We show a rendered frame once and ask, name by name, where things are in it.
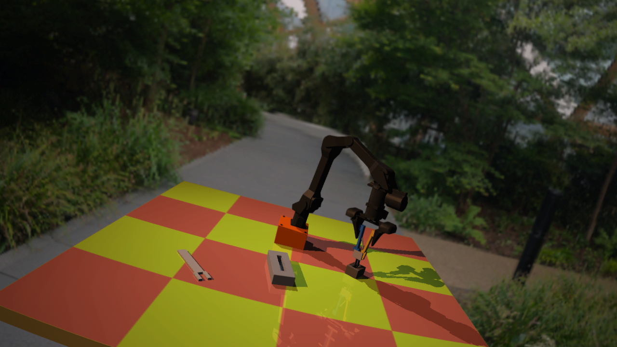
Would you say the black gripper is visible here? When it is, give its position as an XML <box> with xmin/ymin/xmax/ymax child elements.
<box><xmin>346</xmin><ymin>200</ymin><xmax>397</xmax><ymax>246</ymax></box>

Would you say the tan two-pronged fork-shaped bar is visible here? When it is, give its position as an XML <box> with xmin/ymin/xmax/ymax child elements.
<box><xmin>177</xmin><ymin>249</ymin><xmax>212</xmax><ymax>281</ymax></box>

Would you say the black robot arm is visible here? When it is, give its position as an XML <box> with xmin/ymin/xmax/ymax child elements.
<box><xmin>290</xmin><ymin>135</ymin><xmax>408</xmax><ymax>229</ymax></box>

